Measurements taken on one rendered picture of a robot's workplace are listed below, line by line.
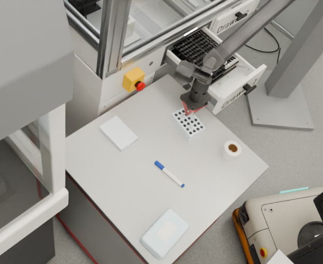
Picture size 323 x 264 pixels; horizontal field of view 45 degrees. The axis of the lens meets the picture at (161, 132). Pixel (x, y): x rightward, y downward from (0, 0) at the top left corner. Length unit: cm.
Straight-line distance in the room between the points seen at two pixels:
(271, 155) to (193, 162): 121
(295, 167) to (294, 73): 62
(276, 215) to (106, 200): 103
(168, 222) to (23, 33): 85
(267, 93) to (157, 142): 151
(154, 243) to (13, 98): 75
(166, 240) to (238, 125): 150
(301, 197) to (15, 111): 175
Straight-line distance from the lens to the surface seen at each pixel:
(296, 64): 266
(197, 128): 153
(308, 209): 221
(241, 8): 190
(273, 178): 254
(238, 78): 170
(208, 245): 221
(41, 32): 65
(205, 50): 166
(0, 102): 67
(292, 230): 211
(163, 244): 128
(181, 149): 150
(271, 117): 276
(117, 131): 147
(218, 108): 152
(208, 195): 144
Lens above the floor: 200
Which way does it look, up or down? 55 degrees down
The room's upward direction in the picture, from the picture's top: 21 degrees clockwise
